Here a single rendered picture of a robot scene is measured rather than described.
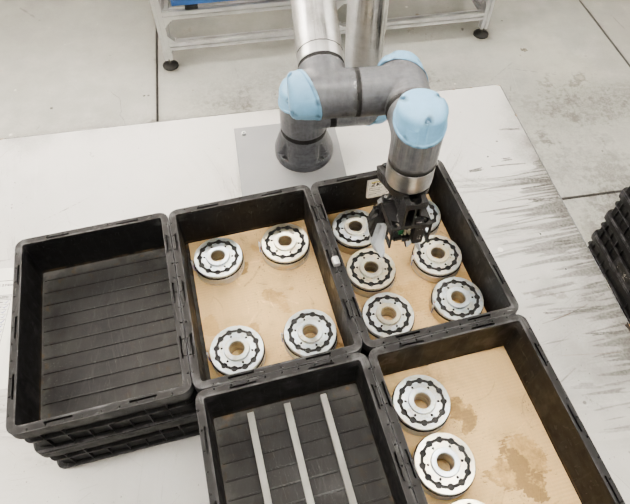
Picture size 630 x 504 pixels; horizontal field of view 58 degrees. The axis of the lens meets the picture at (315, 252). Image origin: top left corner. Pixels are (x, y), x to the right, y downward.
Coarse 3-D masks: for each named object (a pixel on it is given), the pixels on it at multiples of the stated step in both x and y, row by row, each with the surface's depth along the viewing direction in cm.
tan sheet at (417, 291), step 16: (368, 208) 129; (384, 240) 124; (400, 240) 124; (400, 256) 122; (368, 272) 119; (400, 272) 119; (464, 272) 119; (400, 288) 117; (416, 288) 117; (432, 288) 117; (416, 304) 115; (416, 320) 113; (432, 320) 113
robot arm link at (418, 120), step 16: (416, 96) 79; (432, 96) 79; (400, 112) 78; (416, 112) 77; (432, 112) 77; (448, 112) 78; (400, 128) 79; (416, 128) 77; (432, 128) 77; (400, 144) 81; (416, 144) 79; (432, 144) 80; (400, 160) 83; (416, 160) 82; (432, 160) 83; (416, 176) 85
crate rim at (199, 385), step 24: (264, 192) 119; (288, 192) 119; (312, 216) 115; (336, 288) 105; (192, 336) 100; (360, 336) 100; (192, 360) 97; (288, 360) 97; (312, 360) 97; (216, 384) 95
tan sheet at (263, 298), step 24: (240, 240) 124; (264, 264) 120; (312, 264) 120; (216, 288) 117; (240, 288) 117; (264, 288) 117; (288, 288) 117; (312, 288) 117; (216, 312) 114; (240, 312) 114; (264, 312) 114; (288, 312) 114; (264, 336) 111; (312, 336) 111
